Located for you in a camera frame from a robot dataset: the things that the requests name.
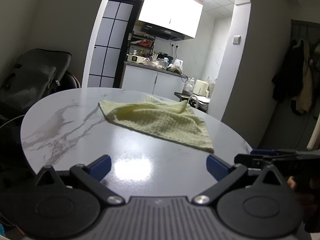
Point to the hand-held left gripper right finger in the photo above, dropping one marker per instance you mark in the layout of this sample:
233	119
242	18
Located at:
214	166

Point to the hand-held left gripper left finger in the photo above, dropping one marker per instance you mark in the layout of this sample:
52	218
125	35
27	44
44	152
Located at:
102	166

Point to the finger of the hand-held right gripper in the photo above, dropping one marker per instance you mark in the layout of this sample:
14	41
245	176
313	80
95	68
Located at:
252	160
265	152

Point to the pale yellow waffle towel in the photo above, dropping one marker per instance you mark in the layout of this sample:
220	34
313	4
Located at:
155	120

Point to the person's right hand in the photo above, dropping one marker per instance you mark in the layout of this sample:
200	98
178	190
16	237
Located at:
291	181

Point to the beige hanging coat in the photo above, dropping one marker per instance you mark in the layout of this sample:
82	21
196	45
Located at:
306	92

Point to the low black top side table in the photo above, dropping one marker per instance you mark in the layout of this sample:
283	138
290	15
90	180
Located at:
183	95

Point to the white paper bag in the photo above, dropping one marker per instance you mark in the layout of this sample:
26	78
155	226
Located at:
212	87

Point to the black hanging coat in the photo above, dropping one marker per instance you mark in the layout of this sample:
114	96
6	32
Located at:
287	75

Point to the clear plastic bottle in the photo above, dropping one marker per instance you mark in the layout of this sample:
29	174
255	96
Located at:
189	86

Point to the black chair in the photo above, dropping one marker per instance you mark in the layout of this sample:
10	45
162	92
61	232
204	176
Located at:
69	82

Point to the white base cabinet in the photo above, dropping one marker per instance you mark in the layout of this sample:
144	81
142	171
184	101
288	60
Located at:
145	80

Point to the plastic bag of food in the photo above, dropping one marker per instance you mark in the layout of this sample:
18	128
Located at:
175	68

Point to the white electric kettle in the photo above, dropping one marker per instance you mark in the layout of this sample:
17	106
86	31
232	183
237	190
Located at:
178	62

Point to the small white countertop appliance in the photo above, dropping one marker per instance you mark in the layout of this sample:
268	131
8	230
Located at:
135	58

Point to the grey backpack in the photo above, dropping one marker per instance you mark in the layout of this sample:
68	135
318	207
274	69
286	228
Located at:
32	77

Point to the black coffee machine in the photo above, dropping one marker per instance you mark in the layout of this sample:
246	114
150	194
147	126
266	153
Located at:
162	55

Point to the black kitchen rack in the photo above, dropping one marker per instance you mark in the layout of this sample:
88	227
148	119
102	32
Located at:
142	42

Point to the black framed glass sliding door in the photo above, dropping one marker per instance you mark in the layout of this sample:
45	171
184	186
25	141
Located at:
110	32

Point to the black range hood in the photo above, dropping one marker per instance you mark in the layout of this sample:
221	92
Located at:
160	31

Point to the white metal cart frame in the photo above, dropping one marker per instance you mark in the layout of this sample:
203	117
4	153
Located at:
193	97

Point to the white light switch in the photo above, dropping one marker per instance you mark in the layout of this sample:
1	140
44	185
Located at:
236	39

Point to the white wall socket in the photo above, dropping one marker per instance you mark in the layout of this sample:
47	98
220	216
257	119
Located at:
174	45

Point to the white wall cabinet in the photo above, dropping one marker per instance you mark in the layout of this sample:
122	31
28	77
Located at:
170	7

